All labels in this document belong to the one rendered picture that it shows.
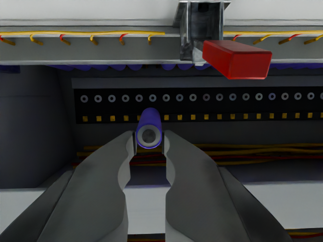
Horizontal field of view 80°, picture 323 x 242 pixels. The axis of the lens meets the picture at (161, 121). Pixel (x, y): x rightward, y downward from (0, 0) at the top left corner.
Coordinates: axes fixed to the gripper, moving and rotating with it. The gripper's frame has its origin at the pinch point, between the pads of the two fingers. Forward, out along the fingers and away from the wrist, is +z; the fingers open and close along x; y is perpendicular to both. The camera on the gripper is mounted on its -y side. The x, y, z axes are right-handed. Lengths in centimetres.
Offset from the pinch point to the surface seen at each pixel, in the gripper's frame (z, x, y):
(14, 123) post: 8.1, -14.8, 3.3
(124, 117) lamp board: 15.6, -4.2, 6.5
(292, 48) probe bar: 5.0, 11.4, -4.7
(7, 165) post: 5.2, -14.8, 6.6
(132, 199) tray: 1.2, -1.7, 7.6
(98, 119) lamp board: 15.5, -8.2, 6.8
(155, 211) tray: 0.8, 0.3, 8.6
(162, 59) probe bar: 4.7, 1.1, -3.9
